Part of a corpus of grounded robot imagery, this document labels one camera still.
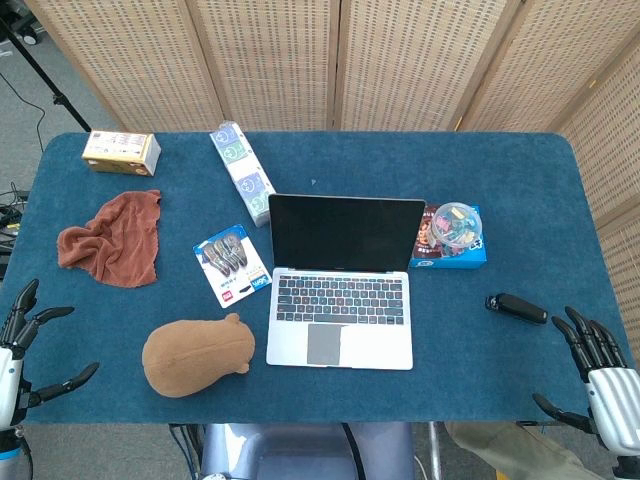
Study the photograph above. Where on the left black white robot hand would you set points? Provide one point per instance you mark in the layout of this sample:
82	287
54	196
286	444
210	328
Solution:
11	365

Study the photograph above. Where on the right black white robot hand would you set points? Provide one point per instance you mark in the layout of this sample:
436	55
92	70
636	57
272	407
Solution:
614	395

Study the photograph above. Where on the silver laptop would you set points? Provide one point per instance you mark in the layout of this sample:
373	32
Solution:
340	300

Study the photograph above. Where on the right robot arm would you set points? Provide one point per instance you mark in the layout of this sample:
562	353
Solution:
628	467

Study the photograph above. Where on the khaki cloth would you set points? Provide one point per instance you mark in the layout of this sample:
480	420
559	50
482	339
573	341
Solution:
525	455

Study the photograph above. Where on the rust brown towel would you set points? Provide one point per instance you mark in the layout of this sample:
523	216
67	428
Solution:
120	240

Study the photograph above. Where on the brown plush toy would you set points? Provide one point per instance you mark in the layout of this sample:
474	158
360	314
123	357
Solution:
195	355

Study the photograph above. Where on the metal table leg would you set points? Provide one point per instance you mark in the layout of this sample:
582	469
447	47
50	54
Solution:
435	450

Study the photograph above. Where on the blue snack box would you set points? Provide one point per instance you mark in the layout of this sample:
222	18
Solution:
450	259

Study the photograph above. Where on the clear jar of binder clips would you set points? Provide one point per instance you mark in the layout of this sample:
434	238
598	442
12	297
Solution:
457	225

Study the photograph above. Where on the gold yellow cardboard box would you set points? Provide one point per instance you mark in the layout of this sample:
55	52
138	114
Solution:
117	152

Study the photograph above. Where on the blue carpet table cover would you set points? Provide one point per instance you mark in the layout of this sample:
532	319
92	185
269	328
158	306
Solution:
475	165

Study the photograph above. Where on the black tripod stand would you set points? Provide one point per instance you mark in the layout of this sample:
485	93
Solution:
47	82

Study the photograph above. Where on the blue-grey robot torso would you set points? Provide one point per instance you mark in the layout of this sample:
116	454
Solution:
300	450

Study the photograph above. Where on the long white tissue pack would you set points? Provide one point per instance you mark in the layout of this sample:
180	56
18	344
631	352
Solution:
242	170

